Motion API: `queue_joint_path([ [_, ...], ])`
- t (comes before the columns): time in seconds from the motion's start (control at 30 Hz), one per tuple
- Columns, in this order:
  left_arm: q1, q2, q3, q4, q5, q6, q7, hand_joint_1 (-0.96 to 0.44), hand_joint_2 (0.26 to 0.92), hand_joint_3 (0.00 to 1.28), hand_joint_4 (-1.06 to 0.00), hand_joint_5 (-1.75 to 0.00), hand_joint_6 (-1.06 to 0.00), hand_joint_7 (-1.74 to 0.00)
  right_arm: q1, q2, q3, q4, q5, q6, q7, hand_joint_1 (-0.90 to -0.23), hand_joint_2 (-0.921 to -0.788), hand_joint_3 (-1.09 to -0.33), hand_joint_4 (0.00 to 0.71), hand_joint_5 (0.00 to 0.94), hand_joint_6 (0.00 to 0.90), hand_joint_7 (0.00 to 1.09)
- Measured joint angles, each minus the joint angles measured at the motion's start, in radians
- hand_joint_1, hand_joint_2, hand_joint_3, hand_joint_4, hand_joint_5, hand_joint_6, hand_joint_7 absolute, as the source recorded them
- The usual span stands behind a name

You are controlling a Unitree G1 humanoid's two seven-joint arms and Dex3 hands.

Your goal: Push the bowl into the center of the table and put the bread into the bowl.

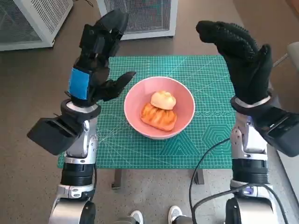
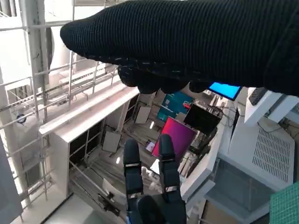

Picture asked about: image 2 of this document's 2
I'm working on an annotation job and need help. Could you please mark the robot right hand black glove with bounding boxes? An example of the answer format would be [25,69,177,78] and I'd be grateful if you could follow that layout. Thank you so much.
[59,0,299,97]

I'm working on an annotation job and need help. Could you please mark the robot left hand blue tape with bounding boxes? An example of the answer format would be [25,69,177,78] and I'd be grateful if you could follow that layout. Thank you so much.
[123,133,188,224]

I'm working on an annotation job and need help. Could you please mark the white jointed pipes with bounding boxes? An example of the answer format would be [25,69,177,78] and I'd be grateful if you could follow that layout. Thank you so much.
[140,166,164,190]

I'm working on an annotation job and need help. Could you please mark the black clamp fixture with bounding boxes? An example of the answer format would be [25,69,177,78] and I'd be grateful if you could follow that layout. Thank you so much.
[97,190,122,218]

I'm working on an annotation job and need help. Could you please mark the monitor with blue screen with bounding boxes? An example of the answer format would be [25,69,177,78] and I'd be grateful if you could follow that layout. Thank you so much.
[207,82,242,102]

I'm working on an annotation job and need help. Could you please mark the teal poster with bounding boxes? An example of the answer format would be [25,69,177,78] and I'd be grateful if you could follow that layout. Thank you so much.
[157,91,195,122]

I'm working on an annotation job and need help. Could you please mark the grey square panel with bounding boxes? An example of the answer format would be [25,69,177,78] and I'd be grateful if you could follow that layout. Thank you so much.
[101,131,122,154]
[135,105,151,125]

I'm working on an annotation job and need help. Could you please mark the monitor with black screen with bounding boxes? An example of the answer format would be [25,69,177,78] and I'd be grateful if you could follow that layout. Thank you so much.
[183,103,221,136]

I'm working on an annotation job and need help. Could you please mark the monitor with purple screen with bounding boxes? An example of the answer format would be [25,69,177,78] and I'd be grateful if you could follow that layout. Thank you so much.
[151,116,198,164]

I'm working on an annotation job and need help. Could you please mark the white long shelf partition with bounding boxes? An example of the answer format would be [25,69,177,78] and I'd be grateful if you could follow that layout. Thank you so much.
[38,87,141,199]

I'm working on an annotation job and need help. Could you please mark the white mesh cabinet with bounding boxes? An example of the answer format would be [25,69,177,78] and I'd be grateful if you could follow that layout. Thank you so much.
[205,88,299,204]

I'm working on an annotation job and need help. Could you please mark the green cutting mat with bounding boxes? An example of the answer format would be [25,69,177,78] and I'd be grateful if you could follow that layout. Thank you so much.
[269,183,299,224]

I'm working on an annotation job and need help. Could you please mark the white metal scaffold frame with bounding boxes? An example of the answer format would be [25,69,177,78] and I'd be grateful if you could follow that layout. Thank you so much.
[0,0,122,212]

